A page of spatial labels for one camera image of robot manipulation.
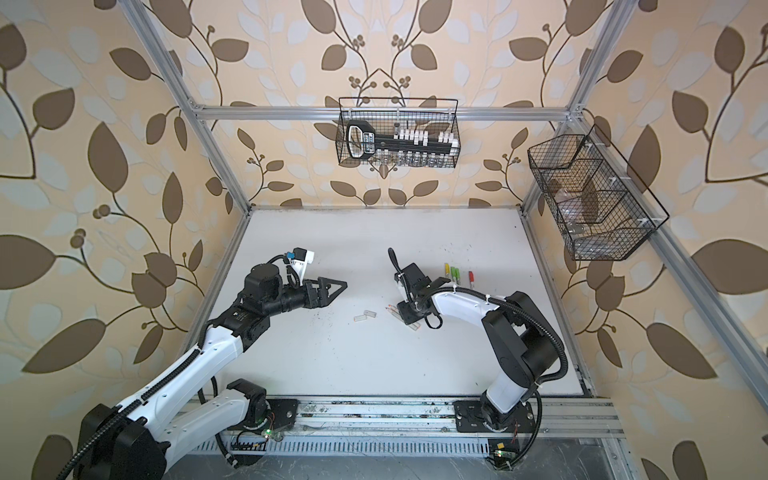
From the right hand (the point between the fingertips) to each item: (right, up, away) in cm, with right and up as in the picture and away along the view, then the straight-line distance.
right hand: (409, 314), depth 91 cm
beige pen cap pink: (-12, 0, +1) cm, 12 cm away
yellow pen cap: (+14, +13, +12) cm, 22 cm away
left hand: (-19, +12, -16) cm, 27 cm away
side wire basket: (+47, +29, -16) cm, 58 cm away
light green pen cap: (+17, +11, +11) cm, 23 cm away
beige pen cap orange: (-15, -1, 0) cm, 15 cm away
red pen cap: (+22, +10, +11) cm, 26 cm away
